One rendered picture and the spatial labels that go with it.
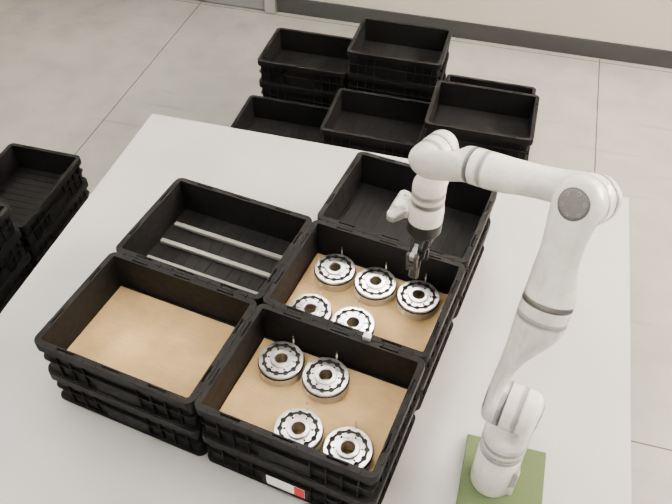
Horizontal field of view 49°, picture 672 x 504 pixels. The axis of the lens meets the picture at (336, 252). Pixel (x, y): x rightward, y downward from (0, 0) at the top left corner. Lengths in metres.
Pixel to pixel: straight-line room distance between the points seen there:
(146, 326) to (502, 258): 0.99
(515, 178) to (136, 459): 1.03
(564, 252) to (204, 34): 3.49
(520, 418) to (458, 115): 1.78
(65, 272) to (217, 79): 2.16
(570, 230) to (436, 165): 0.29
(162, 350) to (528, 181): 0.91
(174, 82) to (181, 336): 2.52
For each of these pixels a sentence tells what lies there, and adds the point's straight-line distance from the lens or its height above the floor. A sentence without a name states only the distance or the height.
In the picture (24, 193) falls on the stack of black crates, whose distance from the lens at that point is 2.96.
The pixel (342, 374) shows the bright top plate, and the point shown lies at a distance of 1.62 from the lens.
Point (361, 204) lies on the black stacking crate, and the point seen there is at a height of 0.83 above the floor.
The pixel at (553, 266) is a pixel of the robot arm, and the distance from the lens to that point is 1.28.
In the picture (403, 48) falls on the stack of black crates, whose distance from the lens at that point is 3.38.
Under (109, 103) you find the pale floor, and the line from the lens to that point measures 4.02.
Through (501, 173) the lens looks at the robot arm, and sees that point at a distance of 1.34.
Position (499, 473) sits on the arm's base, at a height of 0.83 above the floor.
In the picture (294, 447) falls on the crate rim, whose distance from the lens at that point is 1.45.
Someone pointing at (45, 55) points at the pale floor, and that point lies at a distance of 4.53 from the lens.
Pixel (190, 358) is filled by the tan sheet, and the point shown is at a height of 0.83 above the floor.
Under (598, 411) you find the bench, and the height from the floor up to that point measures 0.70.
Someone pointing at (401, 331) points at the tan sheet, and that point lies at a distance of 1.74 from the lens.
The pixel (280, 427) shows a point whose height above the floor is 0.86.
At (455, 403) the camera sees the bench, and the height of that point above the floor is 0.70.
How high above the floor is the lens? 2.20
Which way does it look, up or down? 46 degrees down
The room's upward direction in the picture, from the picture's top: 1 degrees clockwise
